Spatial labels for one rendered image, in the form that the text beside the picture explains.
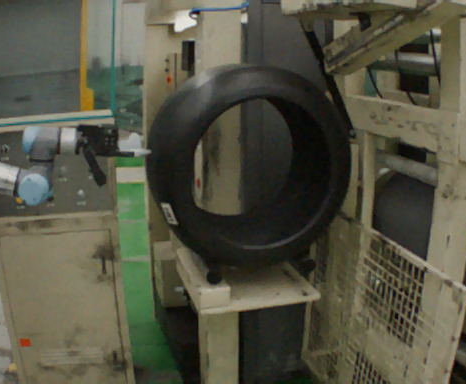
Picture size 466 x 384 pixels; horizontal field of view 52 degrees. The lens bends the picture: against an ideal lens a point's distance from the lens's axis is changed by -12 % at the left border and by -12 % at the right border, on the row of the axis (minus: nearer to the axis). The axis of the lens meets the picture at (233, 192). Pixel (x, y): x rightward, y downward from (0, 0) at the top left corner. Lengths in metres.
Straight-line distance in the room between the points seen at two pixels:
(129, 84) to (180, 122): 9.05
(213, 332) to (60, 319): 0.66
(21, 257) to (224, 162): 0.91
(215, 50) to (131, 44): 8.76
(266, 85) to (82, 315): 1.28
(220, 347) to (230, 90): 1.03
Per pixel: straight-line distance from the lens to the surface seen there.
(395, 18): 1.39
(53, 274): 2.14
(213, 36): 1.72
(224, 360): 2.06
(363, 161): 1.92
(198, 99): 1.36
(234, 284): 1.65
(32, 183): 1.28
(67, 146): 1.40
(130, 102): 10.41
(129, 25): 10.48
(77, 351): 2.32
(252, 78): 1.38
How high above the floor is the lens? 1.48
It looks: 14 degrees down
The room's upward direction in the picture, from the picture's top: straight up
